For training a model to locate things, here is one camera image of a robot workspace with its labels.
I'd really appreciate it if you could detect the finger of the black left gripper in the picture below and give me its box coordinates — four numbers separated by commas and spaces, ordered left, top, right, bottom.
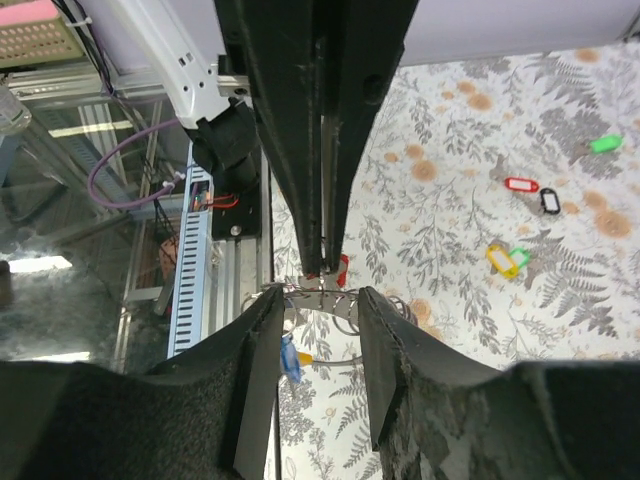
215, 1, 322, 274
321, 1, 418, 272

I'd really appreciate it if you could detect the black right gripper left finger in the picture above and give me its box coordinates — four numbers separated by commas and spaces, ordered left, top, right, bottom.
1, 287, 284, 479

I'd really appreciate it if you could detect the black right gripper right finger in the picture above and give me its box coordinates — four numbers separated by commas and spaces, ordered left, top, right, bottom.
358, 287, 639, 479

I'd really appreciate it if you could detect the blue tag key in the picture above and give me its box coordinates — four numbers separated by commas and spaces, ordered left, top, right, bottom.
280, 335, 301, 384

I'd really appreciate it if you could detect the large metal keyring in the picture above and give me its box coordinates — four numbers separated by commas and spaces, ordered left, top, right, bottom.
240, 282, 417, 368

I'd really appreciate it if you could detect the red tag key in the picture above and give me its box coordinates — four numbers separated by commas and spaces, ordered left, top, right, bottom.
489, 155, 540, 194
300, 254, 349, 290

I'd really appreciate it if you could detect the green tag key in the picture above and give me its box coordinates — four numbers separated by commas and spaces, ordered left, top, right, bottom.
509, 247, 544, 290
570, 134, 623, 164

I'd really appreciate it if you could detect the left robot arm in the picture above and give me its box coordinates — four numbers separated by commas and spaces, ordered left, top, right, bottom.
110, 1, 417, 275

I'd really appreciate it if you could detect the floral tablecloth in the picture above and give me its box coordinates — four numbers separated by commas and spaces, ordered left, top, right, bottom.
343, 42, 639, 370

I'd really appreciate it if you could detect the perforated beige basket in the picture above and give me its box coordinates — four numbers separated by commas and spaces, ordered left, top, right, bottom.
1, 0, 84, 71

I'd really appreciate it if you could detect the black tag key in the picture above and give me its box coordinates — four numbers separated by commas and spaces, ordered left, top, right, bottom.
538, 187, 561, 215

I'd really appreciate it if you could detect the clear plastic bottle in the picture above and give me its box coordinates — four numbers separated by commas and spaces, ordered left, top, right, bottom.
0, 85, 32, 135

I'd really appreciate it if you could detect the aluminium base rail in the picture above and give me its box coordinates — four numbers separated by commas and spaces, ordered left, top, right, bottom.
114, 99, 274, 374

